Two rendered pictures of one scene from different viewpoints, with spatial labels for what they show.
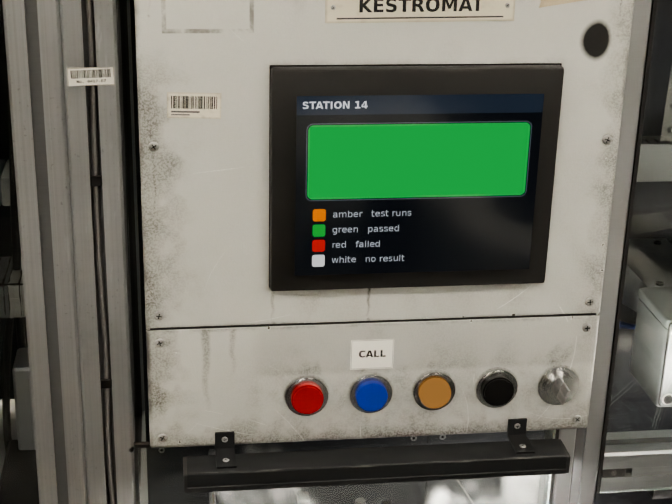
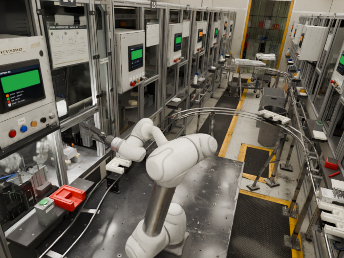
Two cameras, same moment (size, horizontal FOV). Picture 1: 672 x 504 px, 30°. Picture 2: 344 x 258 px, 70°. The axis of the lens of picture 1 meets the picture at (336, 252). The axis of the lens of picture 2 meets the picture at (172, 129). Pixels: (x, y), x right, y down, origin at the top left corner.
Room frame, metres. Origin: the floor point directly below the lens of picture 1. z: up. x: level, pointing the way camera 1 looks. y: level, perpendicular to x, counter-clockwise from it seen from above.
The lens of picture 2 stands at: (-0.09, 0.58, 1.98)
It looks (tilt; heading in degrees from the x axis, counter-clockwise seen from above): 26 degrees down; 297
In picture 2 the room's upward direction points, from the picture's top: 3 degrees clockwise
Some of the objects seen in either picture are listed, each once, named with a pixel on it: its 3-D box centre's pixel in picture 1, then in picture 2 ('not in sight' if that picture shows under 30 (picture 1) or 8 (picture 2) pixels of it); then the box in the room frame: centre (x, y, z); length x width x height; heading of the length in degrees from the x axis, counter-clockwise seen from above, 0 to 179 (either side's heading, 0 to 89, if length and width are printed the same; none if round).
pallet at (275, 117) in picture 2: not in sight; (273, 118); (0.10, -2.50, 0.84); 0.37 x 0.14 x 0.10; 156
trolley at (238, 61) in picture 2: not in sight; (245, 77); (1.22, -6.11, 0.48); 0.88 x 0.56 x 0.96; 26
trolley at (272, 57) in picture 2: not in sight; (263, 69); (0.99, -7.43, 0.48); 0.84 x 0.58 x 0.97; 106
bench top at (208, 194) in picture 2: not in sight; (165, 196); (0.61, -0.75, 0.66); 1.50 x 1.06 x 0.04; 98
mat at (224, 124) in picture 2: not in sight; (230, 103); (1.29, -5.15, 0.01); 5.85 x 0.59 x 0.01; 98
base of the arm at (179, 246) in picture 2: not in sight; (172, 235); (0.38, -0.42, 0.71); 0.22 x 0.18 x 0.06; 98
